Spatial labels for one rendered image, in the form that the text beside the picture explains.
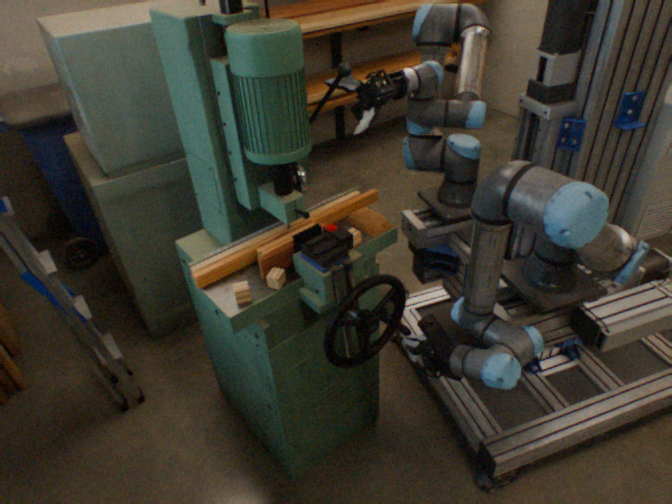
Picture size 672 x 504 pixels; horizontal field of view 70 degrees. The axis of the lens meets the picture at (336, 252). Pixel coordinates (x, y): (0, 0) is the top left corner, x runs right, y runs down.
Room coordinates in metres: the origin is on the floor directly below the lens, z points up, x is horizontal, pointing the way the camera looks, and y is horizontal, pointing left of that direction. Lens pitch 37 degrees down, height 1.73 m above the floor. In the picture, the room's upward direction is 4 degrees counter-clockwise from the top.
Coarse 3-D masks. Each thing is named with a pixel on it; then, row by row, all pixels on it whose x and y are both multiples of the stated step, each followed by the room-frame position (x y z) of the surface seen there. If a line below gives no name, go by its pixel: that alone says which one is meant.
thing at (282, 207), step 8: (264, 184) 1.25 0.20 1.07; (272, 184) 1.25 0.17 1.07; (264, 192) 1.21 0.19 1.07; (272, 192) 1.20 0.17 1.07; (296, 192) 1.19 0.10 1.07; (264, 200) 1.22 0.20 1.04; (272, 200) 1.18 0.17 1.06; (280, 200) 1.15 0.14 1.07; (288, 200) 1.15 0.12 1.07; (296, 200) 1.16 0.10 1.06; (304, 200) 1.17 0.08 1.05; (264, 208) 1.22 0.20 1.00; (272, 208) 1.19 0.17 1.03; (280, 208) 1.15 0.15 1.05; (288, 208) 1.14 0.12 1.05; (296, 208) 1.16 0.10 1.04; (304, 208) 1.17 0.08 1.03; (280, 216) 1.15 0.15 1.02; (288, 216) 1.14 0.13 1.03; (296, 216) 1.15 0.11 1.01
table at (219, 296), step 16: (368, 240) 1.17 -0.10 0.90; (384, 240) 1.21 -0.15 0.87; (368, 256) 1.16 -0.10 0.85; (240, 272) 1.06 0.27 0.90; (256, 272) 1.05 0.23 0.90; (288, 272) 1.04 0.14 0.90; (208, 288) 1.00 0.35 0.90; (224, 288) 0.99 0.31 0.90; (256, 288) 0.98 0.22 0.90; (272, 288) 0.98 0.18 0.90; (288, 288) 0.99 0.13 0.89; (304, 288) 1.01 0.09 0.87; (208, 304) 0.98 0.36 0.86; (224, 304) 0.93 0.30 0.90; (240, 304) 0.92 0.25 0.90; (256, 304) 0.93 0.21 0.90; (272, 304) 0.95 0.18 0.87; (320, 304) 0.94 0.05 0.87; (336, 304) 0.96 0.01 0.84; (224, 320) 0.91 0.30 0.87; (240, 320) 0.89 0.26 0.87; (256, 320) 0.92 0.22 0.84
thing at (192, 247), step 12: (180, 240) 1.39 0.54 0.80; (192, 240) 1.38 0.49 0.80; (204, 240) 1.38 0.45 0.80; (216, 240) 1.37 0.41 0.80; (180, 252) 1.36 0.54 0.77; (192, 252) 1.31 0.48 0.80; (204, 252) 1.31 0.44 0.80; (300, 312) 1.00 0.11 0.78; (312, 312) 1.03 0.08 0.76; (324, 312) 1.05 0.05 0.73; (252, 324) 0.98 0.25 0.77; (264, 324) 0.95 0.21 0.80; (276, 324) 0.95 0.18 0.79; (288, 324) 0.98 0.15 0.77; (300, 324) 1.00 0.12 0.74; (264, 336) 0.93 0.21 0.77; (276, 336) 0.95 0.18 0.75; (288, 336) 0.97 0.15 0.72
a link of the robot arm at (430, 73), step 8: (424, 64) 1.35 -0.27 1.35; (432, 64) 1.36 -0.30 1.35; (416, 72) 1.31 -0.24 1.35; (424, 72) 1.32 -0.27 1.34; (432, 72) 1.33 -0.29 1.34; (440, 72) 1.35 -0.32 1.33; (424, 80) 1.31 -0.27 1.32; (432, 80) 1.33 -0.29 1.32; (440, 80) 1.35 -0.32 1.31; (424, 88) 1.31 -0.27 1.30; (432, 88) 1.33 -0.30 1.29; (416, 96) 1.32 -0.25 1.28; (424, 96) 1.32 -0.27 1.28
